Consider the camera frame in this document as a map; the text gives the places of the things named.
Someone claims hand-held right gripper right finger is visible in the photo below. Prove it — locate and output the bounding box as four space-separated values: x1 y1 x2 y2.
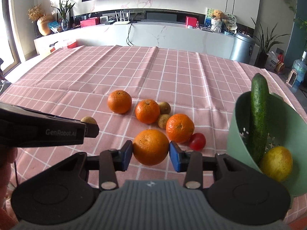
169 141 243 190

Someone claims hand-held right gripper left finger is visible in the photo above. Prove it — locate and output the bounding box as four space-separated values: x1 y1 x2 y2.
60 140 133 191

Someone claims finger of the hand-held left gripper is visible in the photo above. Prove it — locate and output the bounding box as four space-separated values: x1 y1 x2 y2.
84 124 100 138

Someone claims small brown potato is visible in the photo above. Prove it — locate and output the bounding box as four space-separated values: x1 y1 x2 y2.
158 114 171 129
157 102 171 115
81 116 97 125

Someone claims orange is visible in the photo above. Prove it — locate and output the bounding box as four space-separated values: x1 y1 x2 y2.
107 90 132 114
166 113 195 143
133 129 169 166
135 99 160 124

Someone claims red tomato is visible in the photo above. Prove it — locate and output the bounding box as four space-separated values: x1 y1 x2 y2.
189 133 206 151

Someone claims green colander bowl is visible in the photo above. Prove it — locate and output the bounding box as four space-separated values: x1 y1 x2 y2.
227 92 307 196

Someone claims person's left hand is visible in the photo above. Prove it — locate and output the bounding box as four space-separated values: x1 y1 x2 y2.
0 147 18 173

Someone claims pink checkered tablecloth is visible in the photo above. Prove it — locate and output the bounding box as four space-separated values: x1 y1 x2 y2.
0 45 307 221

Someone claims green cucumber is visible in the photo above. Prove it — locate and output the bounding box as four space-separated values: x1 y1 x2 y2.
247 73 269 164

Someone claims gold round vase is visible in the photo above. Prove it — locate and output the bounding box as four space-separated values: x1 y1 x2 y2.
37 14 55 36

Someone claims blue packet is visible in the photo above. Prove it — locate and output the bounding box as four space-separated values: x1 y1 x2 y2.
48 21 60 33

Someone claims flat red box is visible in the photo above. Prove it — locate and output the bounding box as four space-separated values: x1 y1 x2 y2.
80 17 99 28

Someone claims leafy plant in glass vase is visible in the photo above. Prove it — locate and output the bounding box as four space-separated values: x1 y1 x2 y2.
51 0 78 31

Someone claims white router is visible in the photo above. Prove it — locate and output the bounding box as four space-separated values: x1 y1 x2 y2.
114 10 131 25

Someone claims dried flower bunch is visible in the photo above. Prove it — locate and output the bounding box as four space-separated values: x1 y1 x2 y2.
27 3 46 22

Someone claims white marble television cabinet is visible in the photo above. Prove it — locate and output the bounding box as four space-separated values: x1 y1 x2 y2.
34 20 237 60

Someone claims silver trash can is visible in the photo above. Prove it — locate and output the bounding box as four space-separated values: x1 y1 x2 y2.
230 34 256 65

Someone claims long-leaf plant in black pot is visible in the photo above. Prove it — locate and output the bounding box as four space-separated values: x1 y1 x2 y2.
251 17 283 69

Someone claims white plastic bag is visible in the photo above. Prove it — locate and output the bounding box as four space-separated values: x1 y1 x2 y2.
266 51 280 70

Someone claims square red box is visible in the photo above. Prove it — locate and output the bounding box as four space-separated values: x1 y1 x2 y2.
186 16 199 28

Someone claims red and yellow bag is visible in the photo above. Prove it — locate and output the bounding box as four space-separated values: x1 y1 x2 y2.
276 54 286 73

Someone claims picture book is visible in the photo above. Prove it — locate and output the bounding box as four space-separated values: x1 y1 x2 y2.
205 8 216 27

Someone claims round decorative fan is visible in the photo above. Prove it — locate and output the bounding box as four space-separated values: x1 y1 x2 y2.
223 13 238 28

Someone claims brown teddy bear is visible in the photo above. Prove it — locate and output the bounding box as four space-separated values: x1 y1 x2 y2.
211 10 227 33

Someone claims large water bottle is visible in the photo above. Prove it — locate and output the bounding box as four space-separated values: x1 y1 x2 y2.
289 51 307 93

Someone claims black hanging cable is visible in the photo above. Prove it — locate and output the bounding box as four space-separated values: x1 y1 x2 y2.
127 21 135 46

